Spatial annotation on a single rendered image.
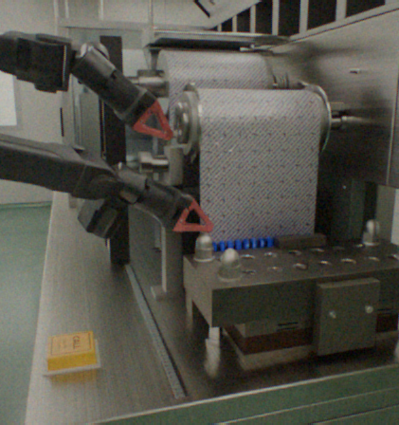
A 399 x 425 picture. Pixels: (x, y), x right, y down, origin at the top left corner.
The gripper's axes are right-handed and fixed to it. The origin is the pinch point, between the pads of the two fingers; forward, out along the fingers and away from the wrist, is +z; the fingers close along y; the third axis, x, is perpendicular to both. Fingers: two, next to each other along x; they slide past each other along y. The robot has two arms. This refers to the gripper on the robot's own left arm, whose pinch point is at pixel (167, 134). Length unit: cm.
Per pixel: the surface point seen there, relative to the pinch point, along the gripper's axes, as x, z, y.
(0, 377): -140, 51, -115
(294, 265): -3.2, 22.7, 23.8
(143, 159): -6.5, -0.1, -0.8
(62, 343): -35.3, 2.0, 19.4
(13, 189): -176, 59, -534
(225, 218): -5.0, 16.0, 9.0
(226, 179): 0.5, 11.4, 8.0
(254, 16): 44, 14, -50
